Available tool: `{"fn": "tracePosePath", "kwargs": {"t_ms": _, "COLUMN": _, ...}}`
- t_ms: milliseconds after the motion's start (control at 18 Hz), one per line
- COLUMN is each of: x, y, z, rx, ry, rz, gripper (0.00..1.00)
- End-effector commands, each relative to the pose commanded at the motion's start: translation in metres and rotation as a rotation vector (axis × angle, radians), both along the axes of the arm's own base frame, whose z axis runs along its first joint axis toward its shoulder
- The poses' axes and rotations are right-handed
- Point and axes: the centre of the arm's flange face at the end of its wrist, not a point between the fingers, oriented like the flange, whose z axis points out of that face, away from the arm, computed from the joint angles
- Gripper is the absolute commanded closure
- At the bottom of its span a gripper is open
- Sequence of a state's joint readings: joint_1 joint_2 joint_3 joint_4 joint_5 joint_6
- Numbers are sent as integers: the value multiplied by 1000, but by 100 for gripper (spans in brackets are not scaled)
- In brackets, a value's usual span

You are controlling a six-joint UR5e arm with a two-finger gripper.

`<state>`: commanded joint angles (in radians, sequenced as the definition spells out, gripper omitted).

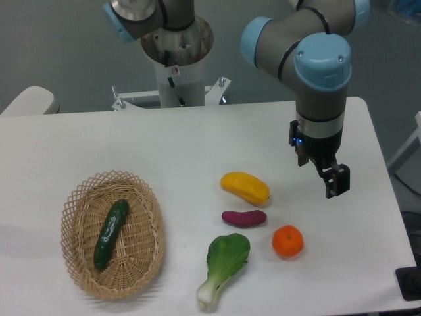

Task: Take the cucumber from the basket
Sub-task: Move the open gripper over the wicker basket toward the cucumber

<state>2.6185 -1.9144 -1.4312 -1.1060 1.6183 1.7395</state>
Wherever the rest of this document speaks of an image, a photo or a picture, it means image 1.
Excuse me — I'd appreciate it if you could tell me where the white frame at right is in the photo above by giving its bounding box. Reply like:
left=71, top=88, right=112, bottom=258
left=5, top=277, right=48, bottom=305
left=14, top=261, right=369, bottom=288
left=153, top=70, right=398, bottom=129
left=386, top=111, right=420, bottom=176

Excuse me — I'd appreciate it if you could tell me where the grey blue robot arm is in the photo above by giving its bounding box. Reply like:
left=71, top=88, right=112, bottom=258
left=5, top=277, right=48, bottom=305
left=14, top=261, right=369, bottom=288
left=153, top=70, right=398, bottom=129
left=103, top=1, right=370, bottom=198

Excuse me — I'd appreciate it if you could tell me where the green cucumber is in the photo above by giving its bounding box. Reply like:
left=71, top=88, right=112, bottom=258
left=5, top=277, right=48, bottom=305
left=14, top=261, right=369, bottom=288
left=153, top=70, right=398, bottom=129
left=93, top=199, right=130, bottom=271

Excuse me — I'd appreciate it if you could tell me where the white chair armrest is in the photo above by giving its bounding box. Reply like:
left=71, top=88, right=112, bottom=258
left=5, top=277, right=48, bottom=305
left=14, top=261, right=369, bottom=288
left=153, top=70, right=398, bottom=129
left=1, top=86, right=60, bottom=117

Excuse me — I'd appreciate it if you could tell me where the woven wicker basket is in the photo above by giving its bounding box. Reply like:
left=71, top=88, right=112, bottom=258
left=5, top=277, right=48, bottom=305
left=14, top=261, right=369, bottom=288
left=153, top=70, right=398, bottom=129
left=61, top=171, right=165, bottom=300

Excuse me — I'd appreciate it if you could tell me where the black device at table edge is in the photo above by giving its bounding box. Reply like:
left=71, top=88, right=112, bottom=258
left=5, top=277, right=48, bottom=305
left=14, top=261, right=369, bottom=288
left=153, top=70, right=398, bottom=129
left=395, top=267, right=420, bottom=302

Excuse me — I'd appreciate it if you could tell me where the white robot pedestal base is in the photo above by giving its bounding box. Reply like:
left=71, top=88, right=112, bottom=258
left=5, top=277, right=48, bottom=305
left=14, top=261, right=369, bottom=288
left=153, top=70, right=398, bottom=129
left=112, top=16, right=231, bottom=111

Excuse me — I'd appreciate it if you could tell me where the green bok choy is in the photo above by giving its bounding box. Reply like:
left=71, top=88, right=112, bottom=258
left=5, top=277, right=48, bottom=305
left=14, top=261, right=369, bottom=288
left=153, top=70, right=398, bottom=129
left=196, top=233, right=251, bottom=310

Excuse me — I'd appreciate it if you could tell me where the purple sweet potato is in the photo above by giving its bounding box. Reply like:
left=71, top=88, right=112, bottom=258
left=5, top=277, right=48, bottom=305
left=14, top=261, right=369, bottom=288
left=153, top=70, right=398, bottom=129
left=221, top=210, right=267, bottom=228

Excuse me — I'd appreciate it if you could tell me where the yellow mango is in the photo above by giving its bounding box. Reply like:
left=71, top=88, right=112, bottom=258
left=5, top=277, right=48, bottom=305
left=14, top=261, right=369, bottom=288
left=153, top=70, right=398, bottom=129
left=220, top=171, right=270, bottom=206

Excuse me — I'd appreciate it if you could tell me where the orange tangerine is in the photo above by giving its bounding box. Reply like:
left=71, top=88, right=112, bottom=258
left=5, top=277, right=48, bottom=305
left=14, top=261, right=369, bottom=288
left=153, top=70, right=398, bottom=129
left=272, top=225, right=305, bottom=258

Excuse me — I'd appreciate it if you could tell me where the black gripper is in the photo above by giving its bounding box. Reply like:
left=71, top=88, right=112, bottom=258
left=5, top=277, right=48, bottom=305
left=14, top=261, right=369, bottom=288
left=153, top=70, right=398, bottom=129
left=289, top=120, right=350, bottom=199

